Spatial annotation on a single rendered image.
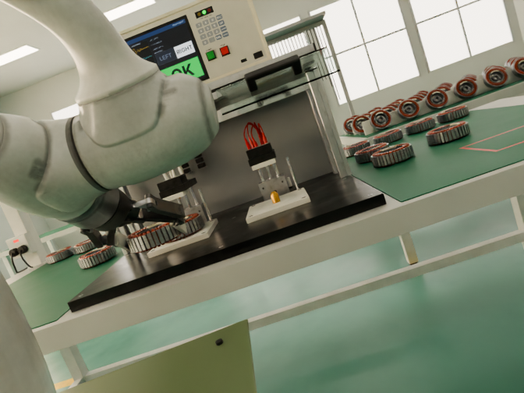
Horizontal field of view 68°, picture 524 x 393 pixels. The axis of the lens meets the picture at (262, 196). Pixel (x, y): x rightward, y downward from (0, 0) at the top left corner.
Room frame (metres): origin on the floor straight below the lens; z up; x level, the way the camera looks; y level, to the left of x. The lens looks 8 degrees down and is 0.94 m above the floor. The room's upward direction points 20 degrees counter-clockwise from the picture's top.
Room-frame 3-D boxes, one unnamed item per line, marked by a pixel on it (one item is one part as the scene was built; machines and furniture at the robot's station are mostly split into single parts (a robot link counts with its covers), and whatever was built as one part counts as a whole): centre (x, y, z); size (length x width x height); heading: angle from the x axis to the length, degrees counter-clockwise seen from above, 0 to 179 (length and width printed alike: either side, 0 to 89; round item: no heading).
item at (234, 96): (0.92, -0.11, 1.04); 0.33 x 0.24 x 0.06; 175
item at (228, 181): (1.18, 0.07, 0.92); 0.66 x 0.01 x 0.30; 85
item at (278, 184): (1.06, -0.04, 0.80); 0.08 x 0.05 x 0.06; 85
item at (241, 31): (1.25, 0.05, 1.22); 0.44 x 0.39 x 0.20; 85
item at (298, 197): (0.92, -0.03, 0.78); 0.15 x 0.15 x 0.01; 85
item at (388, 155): (1.06, -0.38, 0.77); 0.11 x 0.11 x 0.04
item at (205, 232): (0.94, 0.21, 0.78); 0.15 x 0.15 x 0.01; 85
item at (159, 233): (0.79, 0.23, 0.83); 0.11 x 0.11 x 0.04
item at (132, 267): (0.94, 0.09, 0.76); 0.64 x 0.47 x 0.02; 85
